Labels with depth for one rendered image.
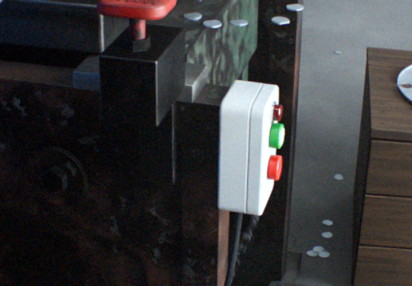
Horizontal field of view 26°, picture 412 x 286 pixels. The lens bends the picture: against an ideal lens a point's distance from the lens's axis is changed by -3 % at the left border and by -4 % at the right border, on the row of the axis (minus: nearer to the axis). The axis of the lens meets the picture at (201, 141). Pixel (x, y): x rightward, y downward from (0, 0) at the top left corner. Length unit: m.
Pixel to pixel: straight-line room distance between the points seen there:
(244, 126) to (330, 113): 1.42
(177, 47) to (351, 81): 1.68
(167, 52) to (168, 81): 0.03
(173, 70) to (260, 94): 0.11
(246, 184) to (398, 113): 0.66
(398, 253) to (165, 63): 0.88
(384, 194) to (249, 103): 0.69
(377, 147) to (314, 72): 1.08
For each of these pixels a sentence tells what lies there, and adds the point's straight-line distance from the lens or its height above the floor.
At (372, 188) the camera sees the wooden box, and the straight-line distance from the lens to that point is 1.59.
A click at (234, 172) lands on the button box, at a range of 0.98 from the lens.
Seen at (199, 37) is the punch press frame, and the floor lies 0.64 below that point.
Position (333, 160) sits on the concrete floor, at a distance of 2.15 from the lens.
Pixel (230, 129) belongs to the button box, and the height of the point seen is 0.60.
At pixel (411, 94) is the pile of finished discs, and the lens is 1.68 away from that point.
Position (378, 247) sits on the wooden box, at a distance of 1.66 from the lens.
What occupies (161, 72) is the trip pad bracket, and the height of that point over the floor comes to 0.69.
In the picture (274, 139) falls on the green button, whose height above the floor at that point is 0.58.
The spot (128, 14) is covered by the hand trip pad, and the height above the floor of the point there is 0.75.
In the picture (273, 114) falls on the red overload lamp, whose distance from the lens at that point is 0.97.
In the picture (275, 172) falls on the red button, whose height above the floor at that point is 0.54.
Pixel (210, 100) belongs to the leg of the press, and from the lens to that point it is 0.97.
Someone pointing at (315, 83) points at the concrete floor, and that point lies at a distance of 2.53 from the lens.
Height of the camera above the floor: 1.04
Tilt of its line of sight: 28 degrees down
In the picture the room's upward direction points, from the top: 1 degrees clockwise
